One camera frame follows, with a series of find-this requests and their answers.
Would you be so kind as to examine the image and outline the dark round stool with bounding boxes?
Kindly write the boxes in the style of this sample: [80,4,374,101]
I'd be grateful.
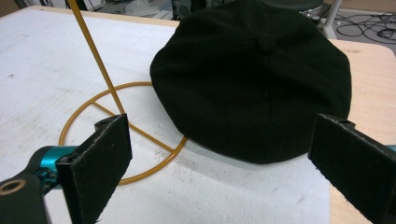
[262,0,325,19]

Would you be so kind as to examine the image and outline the white foam mat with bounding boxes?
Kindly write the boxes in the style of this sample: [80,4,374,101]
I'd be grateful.
[0,8,332,224]

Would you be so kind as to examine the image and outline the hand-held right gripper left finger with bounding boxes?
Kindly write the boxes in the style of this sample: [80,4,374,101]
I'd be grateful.
[56,113,134,224]

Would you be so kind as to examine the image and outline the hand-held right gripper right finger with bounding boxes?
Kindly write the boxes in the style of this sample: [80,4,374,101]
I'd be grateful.
[307,113,396,224]

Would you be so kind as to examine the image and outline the white metal stand leg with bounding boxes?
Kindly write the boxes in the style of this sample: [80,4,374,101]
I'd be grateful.
[317,0,344,40]

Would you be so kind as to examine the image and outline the clear plastic bag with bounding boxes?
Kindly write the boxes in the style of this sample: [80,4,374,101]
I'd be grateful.
[123,0,163,18]

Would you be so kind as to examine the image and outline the black cables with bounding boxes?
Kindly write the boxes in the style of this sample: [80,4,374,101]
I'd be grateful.
[333,11,396,45]

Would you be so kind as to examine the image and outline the gold wire hat stand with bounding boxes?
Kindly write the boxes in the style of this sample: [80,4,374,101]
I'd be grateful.
[58,0,189,186]

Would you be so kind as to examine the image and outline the black cap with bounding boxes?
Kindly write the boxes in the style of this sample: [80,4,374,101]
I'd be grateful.
[149,0,353,165]

